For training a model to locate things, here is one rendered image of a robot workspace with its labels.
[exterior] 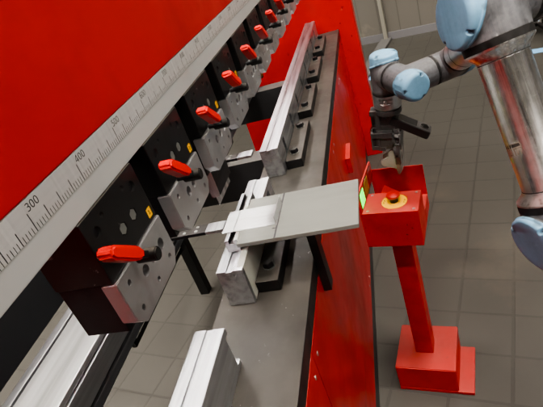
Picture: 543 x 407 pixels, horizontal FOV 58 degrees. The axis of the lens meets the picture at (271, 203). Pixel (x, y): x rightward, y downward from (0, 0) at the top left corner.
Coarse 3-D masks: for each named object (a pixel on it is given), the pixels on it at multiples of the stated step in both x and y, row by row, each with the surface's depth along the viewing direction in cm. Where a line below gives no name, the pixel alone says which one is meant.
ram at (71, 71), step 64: (0, 0) 49; (64, 0) 59; (128, 0) 74; (192, 0) 99; (256, 0) 153; (0, 64) 47; (64, 64) 56; (128, 64) 70; (192, 64) 93; (0, 128) 46; (64, 128) 54; (0, 192) 44
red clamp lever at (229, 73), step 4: (224, 72) 102; (228, 72) 102; (232, 72) 102; (224, 76) 102; (228, 76) 102; (232, 76) 102; (236, 76) 105; (228, 80) 103; (232, 80) 104; (236, 80) 105; (240, 80) 107; (232, 84) 106; (236, 84) 106; (240, 84) 107; (244, 84) 109; (232, 88) 110; (236, 88) 110; (240, 88) 109; (244, 88) 109; (248, 88) 110; (236, 92) 110
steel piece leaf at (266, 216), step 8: (280, 200) 112; (256, 208) 114; (264, 208) 113; (272, 208) 112; (280, 208) 111; (240, 216) 113; (248, 216) 112; (256, 216) 111; (264, 216) 110; (272, 216) 109; (240, 224) 110; (248, 224) 109; (256, 224) 108; (264, 224) 107; (272, 224) 106
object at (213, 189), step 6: (222, 168) 107; (228, 168) 110; (210, 174) 101; (216, 174) 103; (222, 174) 106; (228, 174) 110; (210, 180) 101; (216, 180) 102; (222, 180) 106; (228, 180) 111; (210, 186) 102; (216, 186) 102; (222, 186) 105; (210, 192) 103; (216, 192) 103; (222, 192) 107; (222, 198) 106
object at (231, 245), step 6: (252, 192) 122; (240, 198) 122; (246, 198) 122; (252, 198) 121; (240, 204) 119; (246, 204) 118; (240, 210) 118; (228, 234) 109; (234, 234) 110; (228, 240) 107; (234, 240) 106; (228, 246) 107; (234, 246) 107
